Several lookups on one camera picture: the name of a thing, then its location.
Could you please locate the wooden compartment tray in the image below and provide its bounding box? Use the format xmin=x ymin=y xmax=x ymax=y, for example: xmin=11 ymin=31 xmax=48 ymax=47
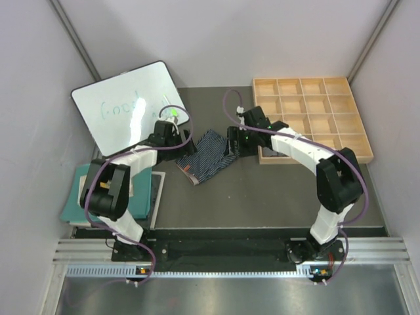
xmin=253 ymin=77 xmax=373 ymax=164

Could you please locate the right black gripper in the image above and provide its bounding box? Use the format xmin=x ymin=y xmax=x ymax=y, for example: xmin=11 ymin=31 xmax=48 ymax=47
xmin=224 ymin=127 xmax=259 ymax=158

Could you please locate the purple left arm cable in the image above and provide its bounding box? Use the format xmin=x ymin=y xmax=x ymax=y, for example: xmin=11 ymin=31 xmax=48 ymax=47
xmin=84 ymin=104 xmax=194 ymax=283

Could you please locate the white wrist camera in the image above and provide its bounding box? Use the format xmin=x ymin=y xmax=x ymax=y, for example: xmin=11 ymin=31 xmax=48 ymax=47
xmin=158 ymin=115 xmax=179 ymax=134
xmin=236 ymin=106 xmax=246 ymax=130

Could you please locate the dark blue striped underwear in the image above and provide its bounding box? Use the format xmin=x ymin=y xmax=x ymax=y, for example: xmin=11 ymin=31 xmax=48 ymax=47
xmin=176 ymin=129 xmax=239 ymax=186

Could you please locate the white whiteboard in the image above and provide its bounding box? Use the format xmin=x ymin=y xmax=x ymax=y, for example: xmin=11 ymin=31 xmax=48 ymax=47
xmin=71 ymin=61 xmax=189 ymax=157

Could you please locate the green marker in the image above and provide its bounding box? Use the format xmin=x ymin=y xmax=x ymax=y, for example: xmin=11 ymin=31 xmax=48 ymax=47
xmin=163 ymin=94 xmax=179 ymax=117

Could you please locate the yellow picture book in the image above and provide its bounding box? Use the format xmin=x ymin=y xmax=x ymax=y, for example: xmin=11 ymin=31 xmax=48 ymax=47
xmin=77 ymin=175 xmax=134 ymax=206

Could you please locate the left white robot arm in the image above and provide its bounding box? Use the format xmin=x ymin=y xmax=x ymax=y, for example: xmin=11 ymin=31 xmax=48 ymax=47
xmin=79 ymin=120 xmax=196 ymax=261

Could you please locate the teal folder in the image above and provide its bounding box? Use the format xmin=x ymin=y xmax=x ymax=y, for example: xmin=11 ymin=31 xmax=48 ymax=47
xmin=60 ymin=164 xmax=152 ymax=226

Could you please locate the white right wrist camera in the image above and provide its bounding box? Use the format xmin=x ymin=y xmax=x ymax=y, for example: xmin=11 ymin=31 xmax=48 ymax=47
xmin=236 ymin=106 xmax=246 ymax=130

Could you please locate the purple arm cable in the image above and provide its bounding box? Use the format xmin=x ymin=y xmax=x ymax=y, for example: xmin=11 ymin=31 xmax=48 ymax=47
xmin=222 ymin=89 xmax=369 ymax=283
xmin=84 ymin=104 xmax=194 ymax=283

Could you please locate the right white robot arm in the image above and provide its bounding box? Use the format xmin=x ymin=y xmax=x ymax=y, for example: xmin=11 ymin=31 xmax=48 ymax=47
xmin=227 ymin=106 xmax=366 ymax=260

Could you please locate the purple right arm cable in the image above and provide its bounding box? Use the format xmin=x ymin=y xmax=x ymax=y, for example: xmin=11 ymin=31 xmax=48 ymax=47
xmin=222 ymin=89 xmax=369 ymax=283

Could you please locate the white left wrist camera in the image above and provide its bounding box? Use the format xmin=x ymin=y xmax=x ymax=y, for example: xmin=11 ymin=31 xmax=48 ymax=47
xmin=158 ymin=115 xmax=179 ymax=134

